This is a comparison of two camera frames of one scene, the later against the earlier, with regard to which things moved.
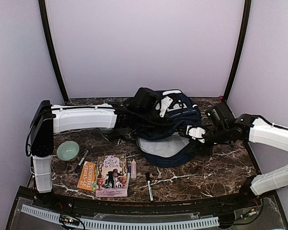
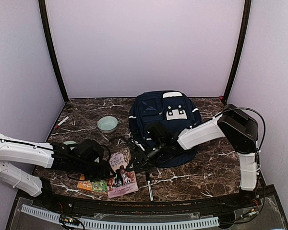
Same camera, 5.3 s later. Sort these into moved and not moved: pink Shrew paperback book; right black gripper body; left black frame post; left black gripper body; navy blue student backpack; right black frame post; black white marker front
Moved: pink Shrew paperback book; right black gripper body; navy blue student backpack; left black gripper body
Not moved: black white marker front; right black frame post; left black frame post
